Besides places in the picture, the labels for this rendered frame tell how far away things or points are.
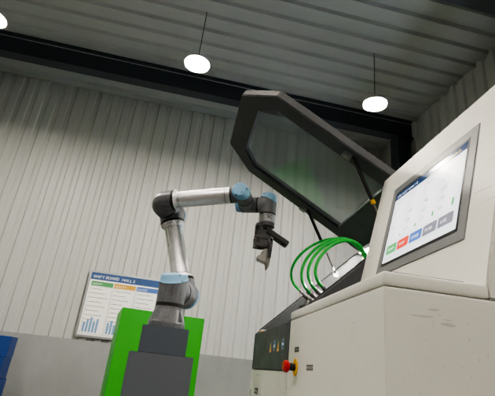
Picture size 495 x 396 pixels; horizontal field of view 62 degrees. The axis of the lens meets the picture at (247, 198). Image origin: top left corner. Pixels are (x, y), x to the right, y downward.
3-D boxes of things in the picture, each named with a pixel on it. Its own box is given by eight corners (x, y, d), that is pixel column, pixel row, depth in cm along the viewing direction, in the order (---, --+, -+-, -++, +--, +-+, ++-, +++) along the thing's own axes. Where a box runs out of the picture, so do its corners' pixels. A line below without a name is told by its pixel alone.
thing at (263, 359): (253, 368, 198) (256, 333, 204) (262, 369, 198) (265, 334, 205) (284, 370, 141) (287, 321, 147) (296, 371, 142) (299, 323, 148)
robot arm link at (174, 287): (150, 300, 169) (156, 267, 174) (163, 306, 181) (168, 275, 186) (177, 302, 166) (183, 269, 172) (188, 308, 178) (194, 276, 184)
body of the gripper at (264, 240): (251, 250, 191) (254, 225, 196) (270, 252, 192) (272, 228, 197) (254, 245, 184) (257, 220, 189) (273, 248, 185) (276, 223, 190)
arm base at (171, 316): (146, 324, 161) (151, 298, 165) (147, 328, 175) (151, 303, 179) (185, 329, 164) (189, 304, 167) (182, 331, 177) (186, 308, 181)
